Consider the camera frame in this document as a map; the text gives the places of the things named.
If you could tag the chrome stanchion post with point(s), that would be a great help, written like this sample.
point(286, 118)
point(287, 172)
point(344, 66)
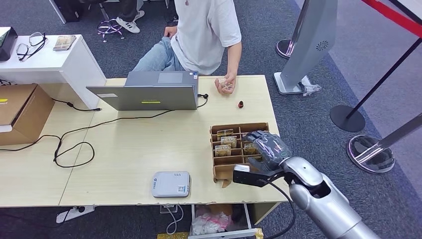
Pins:
point(369, 155)
point(284, 47)

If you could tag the person's left forearm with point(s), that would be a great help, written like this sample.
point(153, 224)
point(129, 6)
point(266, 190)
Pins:
point(234, 61)

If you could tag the person's left hand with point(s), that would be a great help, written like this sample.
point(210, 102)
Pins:
point(227, 80)

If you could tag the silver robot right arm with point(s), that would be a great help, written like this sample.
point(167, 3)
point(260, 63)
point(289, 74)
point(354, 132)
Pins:
point(329, 204)

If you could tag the white power strip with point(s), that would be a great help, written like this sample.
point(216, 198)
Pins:
point(71, 214)

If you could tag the stack of printed cards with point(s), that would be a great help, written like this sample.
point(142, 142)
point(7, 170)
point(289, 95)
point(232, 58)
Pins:
point(64, 43)

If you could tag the black stanchion post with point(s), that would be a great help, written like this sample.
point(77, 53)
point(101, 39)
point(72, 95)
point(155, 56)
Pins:
point(347, 118)

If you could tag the grey card reader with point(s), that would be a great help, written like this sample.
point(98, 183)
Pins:
point(170, 185)

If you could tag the brown cardboard box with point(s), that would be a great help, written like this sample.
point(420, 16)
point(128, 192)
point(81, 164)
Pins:
point(29, 115)

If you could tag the crumpled plastic bag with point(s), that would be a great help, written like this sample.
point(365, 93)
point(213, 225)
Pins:
point(209, 224)

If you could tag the yellow floor tape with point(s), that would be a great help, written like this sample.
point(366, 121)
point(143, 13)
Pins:
point(173, 236)
point(259, 234)

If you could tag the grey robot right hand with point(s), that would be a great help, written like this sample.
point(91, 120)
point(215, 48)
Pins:
point(270, 148)

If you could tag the red barrier belt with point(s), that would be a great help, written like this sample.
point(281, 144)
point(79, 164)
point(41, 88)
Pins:
point(395, 18)

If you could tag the person's right hand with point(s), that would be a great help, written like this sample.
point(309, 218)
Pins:
point(170, 31)

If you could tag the wooden card holder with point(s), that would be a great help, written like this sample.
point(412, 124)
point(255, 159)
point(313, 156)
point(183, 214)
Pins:
point(230, 161)

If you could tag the black case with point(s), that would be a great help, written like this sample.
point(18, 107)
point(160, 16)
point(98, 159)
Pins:
point(67, 10)

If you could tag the person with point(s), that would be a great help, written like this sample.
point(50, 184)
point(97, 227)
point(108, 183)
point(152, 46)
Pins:
point(127, 23)
point(204, 33)

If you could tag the white cabinet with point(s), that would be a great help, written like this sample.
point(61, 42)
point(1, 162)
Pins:
point(75, 69)

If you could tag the grey laptop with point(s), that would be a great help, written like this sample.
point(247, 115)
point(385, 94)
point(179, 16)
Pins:
point(148, 97)

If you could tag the black-framed glasses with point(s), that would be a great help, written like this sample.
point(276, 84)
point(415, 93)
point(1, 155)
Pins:
point(22, 49)

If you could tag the office chair chrome base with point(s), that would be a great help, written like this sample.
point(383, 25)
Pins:
point(108, 28)

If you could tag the grey kiosk stand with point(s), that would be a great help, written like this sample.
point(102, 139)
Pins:
point(306, 43)

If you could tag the broken wood fragment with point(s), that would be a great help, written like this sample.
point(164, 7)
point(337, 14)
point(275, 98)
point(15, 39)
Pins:
point(226, 183)

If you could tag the clear plastic wrap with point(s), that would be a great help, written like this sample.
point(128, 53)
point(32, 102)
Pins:
point(310, 88)

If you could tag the white power adapter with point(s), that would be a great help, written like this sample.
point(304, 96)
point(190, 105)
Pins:
point(168, 208)

